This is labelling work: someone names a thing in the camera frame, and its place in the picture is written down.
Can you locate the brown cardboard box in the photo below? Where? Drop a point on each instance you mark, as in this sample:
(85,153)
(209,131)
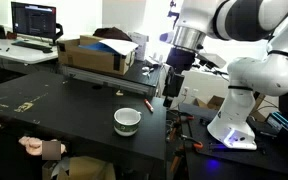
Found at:
(87,170)

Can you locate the white paper scrap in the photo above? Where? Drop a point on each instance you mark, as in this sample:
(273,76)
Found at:
(147,75)
(146,69)

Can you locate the red Expo marker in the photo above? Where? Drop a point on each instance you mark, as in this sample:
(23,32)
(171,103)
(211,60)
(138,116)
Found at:
(148,105)

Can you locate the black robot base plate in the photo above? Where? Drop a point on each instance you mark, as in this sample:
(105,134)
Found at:
(204,163)

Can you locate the beige tape scrap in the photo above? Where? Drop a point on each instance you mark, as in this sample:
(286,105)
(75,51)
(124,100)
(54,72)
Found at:
(119,93)

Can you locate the open cardboard box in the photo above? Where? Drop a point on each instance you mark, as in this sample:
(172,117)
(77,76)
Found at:
(214,102)

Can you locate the white paper sheet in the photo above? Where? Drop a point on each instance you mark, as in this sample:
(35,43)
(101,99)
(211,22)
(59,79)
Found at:
(120,46)

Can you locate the aluminium extrusion rail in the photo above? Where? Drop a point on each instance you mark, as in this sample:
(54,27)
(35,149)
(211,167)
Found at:
(104,79)

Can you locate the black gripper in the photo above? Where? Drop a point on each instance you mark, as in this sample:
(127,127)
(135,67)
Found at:
(174,83)

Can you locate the white carton box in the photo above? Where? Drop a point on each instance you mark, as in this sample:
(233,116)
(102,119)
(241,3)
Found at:
(140,43)

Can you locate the dark brown cloth bag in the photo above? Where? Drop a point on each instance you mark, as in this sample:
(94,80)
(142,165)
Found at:
(112,33)

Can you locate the large cardboard box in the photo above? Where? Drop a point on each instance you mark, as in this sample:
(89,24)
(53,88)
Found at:
(90,60)

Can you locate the perforated breadboard plate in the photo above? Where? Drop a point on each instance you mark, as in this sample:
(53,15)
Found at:
(137,75)

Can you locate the black keyboard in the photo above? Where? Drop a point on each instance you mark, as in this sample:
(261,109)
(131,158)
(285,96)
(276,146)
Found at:
(32,46)

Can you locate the white desk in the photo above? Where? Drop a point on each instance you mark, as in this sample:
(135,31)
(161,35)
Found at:
(20,55)

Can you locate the blue sheet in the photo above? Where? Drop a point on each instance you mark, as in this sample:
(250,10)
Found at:
(95,47)

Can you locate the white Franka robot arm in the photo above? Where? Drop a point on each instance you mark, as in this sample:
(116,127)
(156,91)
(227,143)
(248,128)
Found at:
(250,76)

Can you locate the black computer monitor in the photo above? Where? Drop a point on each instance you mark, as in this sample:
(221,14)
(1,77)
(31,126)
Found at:
(34,20)

